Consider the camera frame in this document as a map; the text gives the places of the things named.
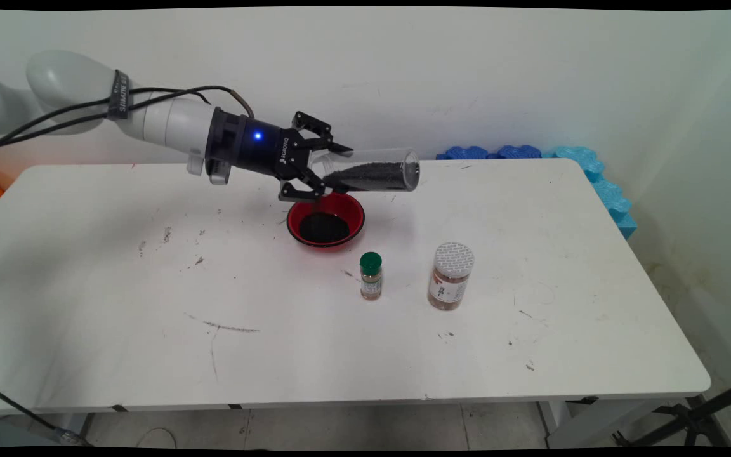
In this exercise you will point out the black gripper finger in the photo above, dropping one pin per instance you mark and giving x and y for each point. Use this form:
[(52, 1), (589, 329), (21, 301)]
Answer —
[(315, 129), (299, 189)]

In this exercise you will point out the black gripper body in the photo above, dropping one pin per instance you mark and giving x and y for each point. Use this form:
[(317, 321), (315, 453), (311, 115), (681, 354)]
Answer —
[(264, 149)]

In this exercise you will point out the clear jar with black grains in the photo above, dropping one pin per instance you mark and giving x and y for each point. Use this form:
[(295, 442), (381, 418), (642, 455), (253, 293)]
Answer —
[(378, 174)]

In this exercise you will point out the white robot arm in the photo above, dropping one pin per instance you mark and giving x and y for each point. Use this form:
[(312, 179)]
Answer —
[(169, 124)]

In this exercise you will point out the red bowl with black grains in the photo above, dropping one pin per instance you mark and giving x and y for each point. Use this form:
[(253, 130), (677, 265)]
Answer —
[(353, 219)]

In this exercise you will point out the green-capped spice bottle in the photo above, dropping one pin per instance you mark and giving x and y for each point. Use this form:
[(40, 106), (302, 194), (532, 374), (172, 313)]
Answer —
[(370, 279)]

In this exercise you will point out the white-capped jar brown contents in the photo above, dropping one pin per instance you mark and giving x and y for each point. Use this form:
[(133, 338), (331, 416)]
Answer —
[(449, 285)]

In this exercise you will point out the light blue foam mat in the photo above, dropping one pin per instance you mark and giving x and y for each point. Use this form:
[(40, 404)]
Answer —
[(600, 181)]

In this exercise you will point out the white table leg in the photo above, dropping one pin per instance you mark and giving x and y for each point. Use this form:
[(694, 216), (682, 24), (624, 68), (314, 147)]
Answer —
[(594, 422)]

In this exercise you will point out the black tripod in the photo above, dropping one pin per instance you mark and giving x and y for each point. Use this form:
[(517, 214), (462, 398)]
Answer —
[(695, 419)]

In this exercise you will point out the translucent wrist camera bracket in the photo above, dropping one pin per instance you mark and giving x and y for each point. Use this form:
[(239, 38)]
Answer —
[(213, 172)]

